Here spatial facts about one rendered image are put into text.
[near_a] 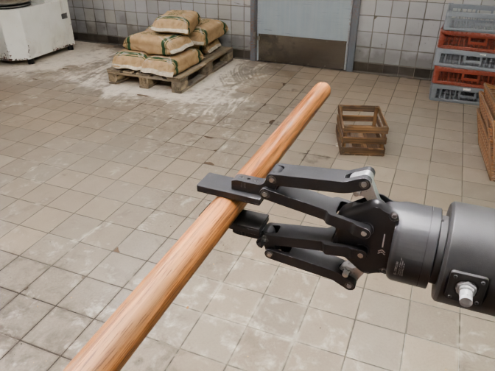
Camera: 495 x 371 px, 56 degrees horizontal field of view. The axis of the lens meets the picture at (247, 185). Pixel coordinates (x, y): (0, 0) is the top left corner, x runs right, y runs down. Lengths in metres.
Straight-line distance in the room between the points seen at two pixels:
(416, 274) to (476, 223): 0.07
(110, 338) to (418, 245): 0.26
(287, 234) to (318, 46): 4.72
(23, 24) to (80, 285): 3.85
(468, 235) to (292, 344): 1.55
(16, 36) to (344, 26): 3.39
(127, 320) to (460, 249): 0.27
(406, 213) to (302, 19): 4.76
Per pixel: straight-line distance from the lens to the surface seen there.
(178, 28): 4.60
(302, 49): 5.21
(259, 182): 0.46
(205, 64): 4.80
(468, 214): 0.44
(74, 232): 2.63
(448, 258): 0.42
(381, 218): 0.44
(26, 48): 5.71
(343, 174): 0.44
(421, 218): 0.43
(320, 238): 0.47
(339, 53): 5.13
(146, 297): 0.37
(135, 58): 4.64
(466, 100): 4.58
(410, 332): 2.07
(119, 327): 0.35
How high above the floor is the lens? 1.46
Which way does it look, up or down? 31 degrees down
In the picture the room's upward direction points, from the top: straight up
